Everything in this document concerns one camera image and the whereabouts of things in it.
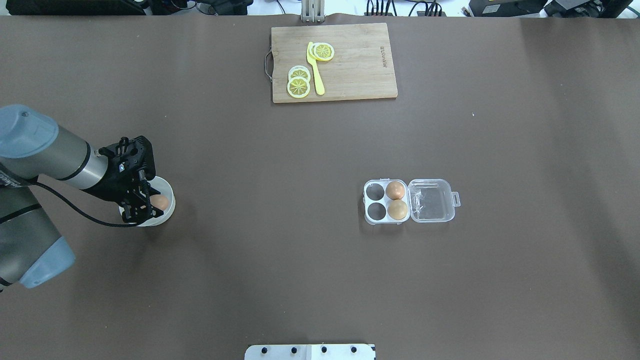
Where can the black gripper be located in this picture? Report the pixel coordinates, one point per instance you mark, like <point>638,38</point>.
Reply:
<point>111,186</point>

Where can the brown egg carried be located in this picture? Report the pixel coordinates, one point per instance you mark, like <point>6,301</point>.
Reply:
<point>160,201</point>

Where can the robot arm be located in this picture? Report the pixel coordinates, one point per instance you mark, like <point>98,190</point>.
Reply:
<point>32,249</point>

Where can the clear plastic egg box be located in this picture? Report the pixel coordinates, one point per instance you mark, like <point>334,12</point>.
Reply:
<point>429,200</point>

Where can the brown egg far row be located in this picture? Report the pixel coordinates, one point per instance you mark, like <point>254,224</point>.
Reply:
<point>395,190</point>

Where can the brown egg near lid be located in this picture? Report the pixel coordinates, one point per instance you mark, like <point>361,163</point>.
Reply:
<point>398,209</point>

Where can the white bowl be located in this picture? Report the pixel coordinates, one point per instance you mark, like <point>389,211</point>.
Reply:
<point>145,202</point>

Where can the lemon slice lower pair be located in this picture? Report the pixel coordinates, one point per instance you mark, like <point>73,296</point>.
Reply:
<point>298,87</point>

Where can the lemon slice pair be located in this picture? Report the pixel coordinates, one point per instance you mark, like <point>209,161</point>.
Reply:
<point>299,71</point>
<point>298,87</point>

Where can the lemon slice upper pair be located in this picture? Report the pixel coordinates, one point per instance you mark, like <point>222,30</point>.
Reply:
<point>299,71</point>

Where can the yellow plastic knife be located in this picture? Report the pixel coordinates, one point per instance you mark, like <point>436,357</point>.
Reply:
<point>317,78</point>

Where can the lemon slice single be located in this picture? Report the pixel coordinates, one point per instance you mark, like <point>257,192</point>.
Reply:
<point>322,51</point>

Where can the wooden cutting board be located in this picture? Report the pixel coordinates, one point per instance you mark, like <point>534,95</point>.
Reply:
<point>362,67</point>

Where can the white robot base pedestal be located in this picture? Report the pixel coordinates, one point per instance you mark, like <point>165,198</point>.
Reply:
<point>322,351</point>

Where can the aluminium frame post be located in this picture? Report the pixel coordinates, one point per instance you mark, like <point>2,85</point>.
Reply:
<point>313,11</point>

